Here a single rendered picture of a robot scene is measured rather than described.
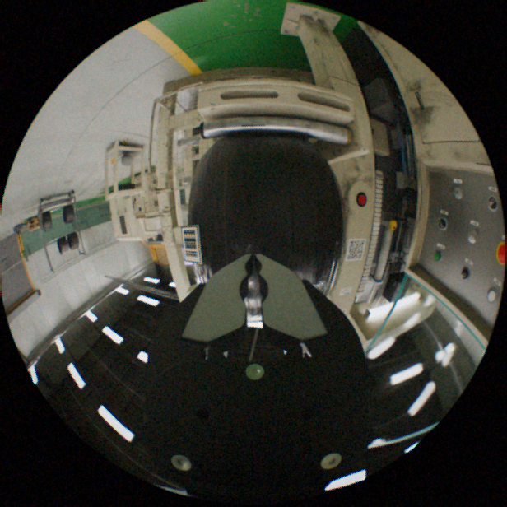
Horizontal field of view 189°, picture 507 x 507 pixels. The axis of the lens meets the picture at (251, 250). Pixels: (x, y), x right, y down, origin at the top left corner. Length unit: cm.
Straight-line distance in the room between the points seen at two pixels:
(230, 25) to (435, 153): 110
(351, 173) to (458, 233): 39
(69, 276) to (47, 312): 280
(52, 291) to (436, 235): 1178
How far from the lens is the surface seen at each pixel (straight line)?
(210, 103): 37
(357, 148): 40
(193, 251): 25
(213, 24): 118
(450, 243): 58
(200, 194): 25
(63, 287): 1135
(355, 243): 52
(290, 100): 37
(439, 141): 59
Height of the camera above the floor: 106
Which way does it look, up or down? 21 degrees up
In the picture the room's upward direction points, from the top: 178 degrees clockwise
